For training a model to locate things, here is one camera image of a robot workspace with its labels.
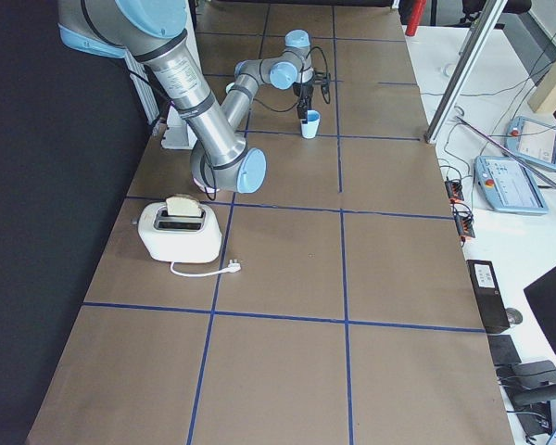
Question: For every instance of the pink bowl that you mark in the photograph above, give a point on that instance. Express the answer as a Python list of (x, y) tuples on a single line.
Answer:
[(205, 188)]

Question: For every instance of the teach pendant far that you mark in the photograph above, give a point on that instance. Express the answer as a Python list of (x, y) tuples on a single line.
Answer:
[(533, 141)]

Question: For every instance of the aluminium frame post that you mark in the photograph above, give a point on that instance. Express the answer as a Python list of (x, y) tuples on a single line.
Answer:
[(476, 41)]

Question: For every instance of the light blue cup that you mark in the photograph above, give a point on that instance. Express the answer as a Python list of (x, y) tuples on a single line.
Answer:
[(310, 125)]

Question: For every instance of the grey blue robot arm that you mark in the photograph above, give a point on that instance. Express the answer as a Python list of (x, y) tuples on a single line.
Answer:
[(155, 33)]

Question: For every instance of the black box with label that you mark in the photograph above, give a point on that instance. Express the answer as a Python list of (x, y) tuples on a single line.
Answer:
[(487, 295)]

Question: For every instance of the teach pendant near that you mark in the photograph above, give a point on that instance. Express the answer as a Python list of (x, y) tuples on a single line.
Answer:
[(508, 187)]

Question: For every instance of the teach pendant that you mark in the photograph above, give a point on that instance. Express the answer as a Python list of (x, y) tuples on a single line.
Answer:
[(508, 187), (533, 141)]

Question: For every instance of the bread slice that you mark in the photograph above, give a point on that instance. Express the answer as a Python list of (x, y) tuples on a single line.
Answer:
[(183, 206)]

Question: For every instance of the white toaster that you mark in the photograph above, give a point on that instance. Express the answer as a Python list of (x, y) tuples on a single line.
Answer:
[(183, 239)]

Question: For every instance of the red cylinder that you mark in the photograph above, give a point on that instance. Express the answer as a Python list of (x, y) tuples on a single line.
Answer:
[(414, 21)]

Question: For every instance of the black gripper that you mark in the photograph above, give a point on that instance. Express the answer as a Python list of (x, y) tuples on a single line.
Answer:
[(304, 91)]

